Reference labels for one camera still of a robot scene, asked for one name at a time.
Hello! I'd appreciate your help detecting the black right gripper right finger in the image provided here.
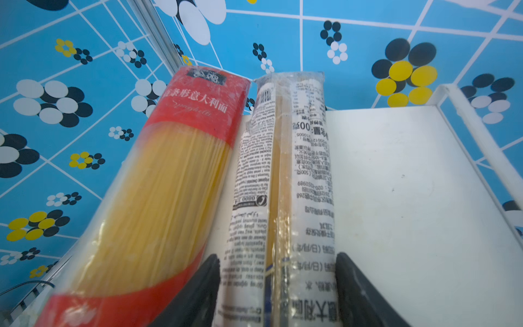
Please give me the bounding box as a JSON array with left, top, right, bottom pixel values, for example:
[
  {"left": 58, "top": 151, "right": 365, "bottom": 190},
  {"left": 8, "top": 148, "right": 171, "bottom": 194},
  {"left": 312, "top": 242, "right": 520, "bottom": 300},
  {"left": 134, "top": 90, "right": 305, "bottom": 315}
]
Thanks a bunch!
[{"left": 335, "top": 252, "right": 409, "bottom": 327}]

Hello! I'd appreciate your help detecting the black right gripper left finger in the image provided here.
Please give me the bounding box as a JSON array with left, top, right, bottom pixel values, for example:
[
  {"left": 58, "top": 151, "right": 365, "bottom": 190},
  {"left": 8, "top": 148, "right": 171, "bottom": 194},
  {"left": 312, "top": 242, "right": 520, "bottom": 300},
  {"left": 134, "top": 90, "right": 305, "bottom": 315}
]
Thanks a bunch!
[{"left": 150, "top": 254, "right": 221, "bottom": 327}]

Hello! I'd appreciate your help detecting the clear blue spaghetti bag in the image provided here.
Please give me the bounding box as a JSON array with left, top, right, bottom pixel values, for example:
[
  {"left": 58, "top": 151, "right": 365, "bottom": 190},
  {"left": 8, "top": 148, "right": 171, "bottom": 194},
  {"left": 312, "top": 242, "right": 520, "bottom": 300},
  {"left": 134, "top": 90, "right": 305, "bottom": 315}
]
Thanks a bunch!
[{"left": 212, "top": 72, "right": 341, "bottom": 326}]

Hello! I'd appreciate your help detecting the red spaghetti bag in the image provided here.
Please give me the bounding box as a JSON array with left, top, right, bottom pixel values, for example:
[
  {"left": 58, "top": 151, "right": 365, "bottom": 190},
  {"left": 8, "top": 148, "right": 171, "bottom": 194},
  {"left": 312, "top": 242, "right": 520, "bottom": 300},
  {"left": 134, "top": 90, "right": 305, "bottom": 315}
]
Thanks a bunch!
[{"left": 36, "top": 66, "right": 251, "bottom": 326}]

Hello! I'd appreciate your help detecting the white metal two-tier shelf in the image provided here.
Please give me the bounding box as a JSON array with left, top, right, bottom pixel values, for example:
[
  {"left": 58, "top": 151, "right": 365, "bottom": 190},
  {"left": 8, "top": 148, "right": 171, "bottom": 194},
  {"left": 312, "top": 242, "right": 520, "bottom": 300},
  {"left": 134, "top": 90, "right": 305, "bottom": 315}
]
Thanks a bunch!
[{"left": 203, "top": 83, "right": 523, "bottom": 327}]

